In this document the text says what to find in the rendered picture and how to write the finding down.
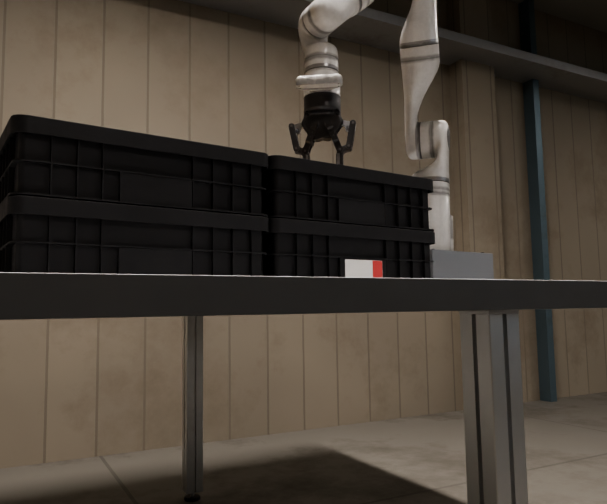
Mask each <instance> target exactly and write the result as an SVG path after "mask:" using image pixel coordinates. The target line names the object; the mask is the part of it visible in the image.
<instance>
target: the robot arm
mask: <svg viewBox="0 0 607 504"><path fill-rule="evenodd" d="M373 1H374V0H314V1H313V2H312V3H311V4H310V5H309V6H308V7H307V8H306V9H305V10H304V11H303V12H302V14H301V15H300V18H299V23H298V33H299V38H300V42H301V46H302V49H303V52H304V56H305V59H304V69H305V76H298V77H297V78H296V79H295V80H296V88H297V89H299V90H304V118H303V120H302V123H298V124H293V123H290V124H289V131H290V136H291V140H292V145H293V150H294V151H295V153H296V154H299V155H302V156H303V159H308V160H310V152H311V150H312V147H313V146H314V143H315V142H320V141H331V140H332V142H333V144H334V146H335V148H336V151H337V153H336V164H339V165H344V159H343V156H344V154H345V153H347V152H351V151H352V149H353V143H354V137H355V132H356V121H355V120H351V121H344V120H343V119H342V117H341V98H340V87H341V86H342V85H343V79H342V76H341V75H340V74H339V63H338V51H337V48H336V47H335V46H334V45H333V44H331V43H329V42H328V35H329V34H330V33H332V32H333V31H334V30H335V29H336V28H338V27H339V26H340V25H341V24H342V23H344V22H345V21H346V20H347V19H349V18H351V17H353V16H355V15H357V14H358V13H359V12H361V11H362V10H363V9H365V8H366V7H368V6H369V5H370V4H371V3H372V2H373ZM400 48H401V49H400V59H401V70H402V79H403V90H404V110H405V146H406V152H407V155H408V157H409V158H410V159H412V160H418V159H431V158H436V159H435V161H434V162H433V163H432V164H431V165H429V166H428V167H426V168H424V169H422V170H419V171H417V172H415V173H414V174H413V175H412V176H415V177H421V178H427V179H432V180H433V192H431V193H428V207H430V208H432V210H429V211H428V216H429V229H434V231H433V232H435V244H432V245H430V249H436V250H450V251H454V238H453V216H452V215H450V180H449V151H450V130H449V126H448V123H447V122H446V121H444V120H437V121H426V122H418V112H419V108H420V105H421V103H422V100H423V98H424V96H425V94H426V92H427V90H428V88H429V86H430V84H431V83H432V81H433V79H434V77H435V75H436V73H437V71H438V68H439V64H440V57H439V56H440V54H439V38H438V25H437V0H412V5H411V8H410V11H409V14H408V16H407V19H406V21H405V24H404V26H403V29H402V32H401V36H400ZM343 126H344V127H345V130H346V132H348V136H347V142H346V145H344V146H342V145H341V143H340V141H339V138H338V136H337V134H338V132H339V131H340V130H341V128H342V127H343ZM302 128H303V129H304V130H305V132H306V133H307V134H308V135H307V138H306V141H305V145H304V147H303V148H301V147H300V145H299V141H298V136H297V135H299V134H300V130H301V129H302Z"/></svg>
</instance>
